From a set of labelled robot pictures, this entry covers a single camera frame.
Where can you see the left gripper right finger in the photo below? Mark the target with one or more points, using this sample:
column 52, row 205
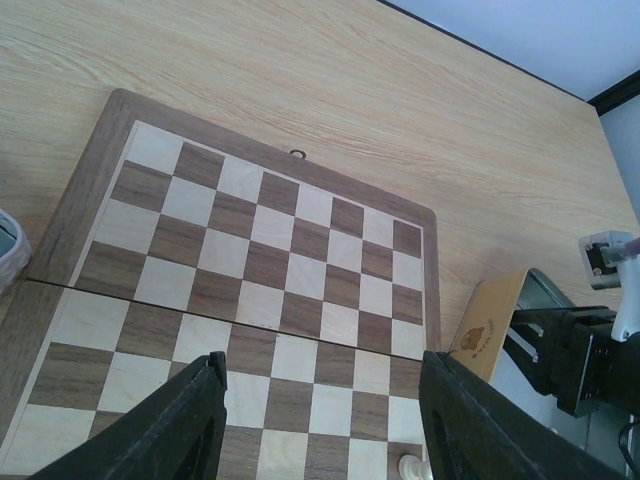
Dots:
column 473, row 432

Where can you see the gold tin with light pieces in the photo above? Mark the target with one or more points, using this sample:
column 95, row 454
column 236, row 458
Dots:
column 478, row 343

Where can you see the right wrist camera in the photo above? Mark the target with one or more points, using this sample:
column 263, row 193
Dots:
column 610, row 258

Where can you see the wooden chess board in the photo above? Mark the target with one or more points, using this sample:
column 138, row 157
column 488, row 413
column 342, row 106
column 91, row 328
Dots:
column 175, row 238

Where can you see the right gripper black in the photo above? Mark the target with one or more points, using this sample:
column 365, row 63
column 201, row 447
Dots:
column 576, row 360

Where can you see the silver tin with dark pieces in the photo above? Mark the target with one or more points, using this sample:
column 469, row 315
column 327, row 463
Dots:
column 15, row 252

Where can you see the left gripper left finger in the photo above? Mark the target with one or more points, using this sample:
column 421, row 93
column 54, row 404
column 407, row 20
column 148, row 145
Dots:
column 175, row 433

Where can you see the light chess piece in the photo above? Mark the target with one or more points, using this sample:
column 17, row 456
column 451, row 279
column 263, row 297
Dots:
column 411, row 467

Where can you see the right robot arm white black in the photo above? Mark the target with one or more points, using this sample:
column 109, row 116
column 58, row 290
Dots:
column 626, row 328

